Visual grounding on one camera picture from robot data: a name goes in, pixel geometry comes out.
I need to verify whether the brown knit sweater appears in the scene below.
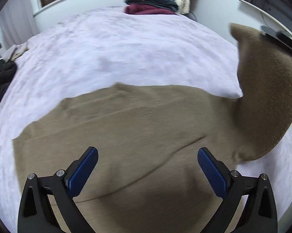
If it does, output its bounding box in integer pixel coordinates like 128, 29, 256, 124
12, 22, 292, 233

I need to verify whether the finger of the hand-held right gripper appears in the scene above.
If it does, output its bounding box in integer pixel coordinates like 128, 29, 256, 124
260, 25, 292, 60

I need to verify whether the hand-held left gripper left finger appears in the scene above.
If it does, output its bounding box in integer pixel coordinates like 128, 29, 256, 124
17, 146, 99, 233

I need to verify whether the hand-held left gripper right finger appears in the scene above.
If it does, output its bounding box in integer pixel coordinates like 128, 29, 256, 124
197, 147, 278, 233

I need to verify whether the lavender bed blanket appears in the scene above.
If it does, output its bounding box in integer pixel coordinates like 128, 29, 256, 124
0, 6, 292, 233

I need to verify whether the black jacket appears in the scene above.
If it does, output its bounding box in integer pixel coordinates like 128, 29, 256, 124
0, 59, 17, 113

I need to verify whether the beige cloth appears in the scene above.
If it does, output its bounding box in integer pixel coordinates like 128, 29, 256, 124
9, 44, 29, 62

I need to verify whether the white curtain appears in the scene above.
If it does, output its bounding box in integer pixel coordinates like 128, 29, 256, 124
0, 0, 38, 51

